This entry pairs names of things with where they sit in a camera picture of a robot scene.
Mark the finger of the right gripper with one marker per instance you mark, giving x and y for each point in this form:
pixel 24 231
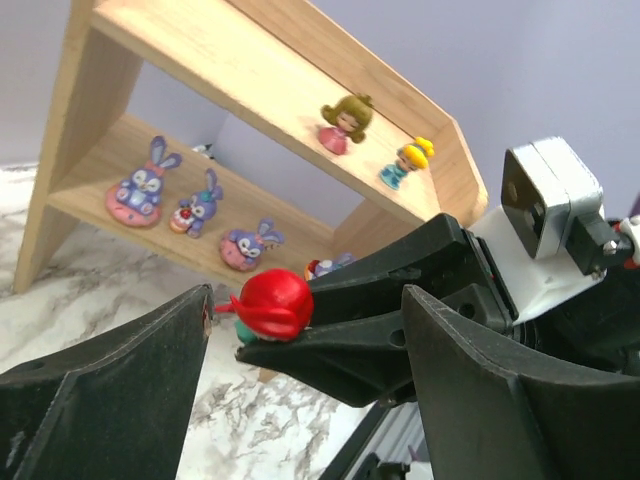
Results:
pixel 405 355
pixel 440 257

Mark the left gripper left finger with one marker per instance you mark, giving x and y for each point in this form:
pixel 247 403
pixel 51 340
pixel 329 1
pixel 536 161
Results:
pixel 116 406

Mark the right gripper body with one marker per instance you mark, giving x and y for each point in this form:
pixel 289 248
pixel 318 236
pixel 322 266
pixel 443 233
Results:
pixel 598 328

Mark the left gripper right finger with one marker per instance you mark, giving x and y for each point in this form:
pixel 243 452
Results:
pixel 494 409

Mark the yellow blue minion toy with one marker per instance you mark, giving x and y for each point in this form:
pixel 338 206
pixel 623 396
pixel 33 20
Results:
pixel 410 157

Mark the red round toy figure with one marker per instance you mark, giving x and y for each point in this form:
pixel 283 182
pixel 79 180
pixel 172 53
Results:
pixel 275 305

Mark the olive brown toy figure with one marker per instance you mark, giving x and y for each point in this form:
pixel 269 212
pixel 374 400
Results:
pixel 347 122

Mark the bunny holding strawberry cake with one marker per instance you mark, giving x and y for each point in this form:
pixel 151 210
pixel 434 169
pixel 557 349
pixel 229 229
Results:
pixel 193 212

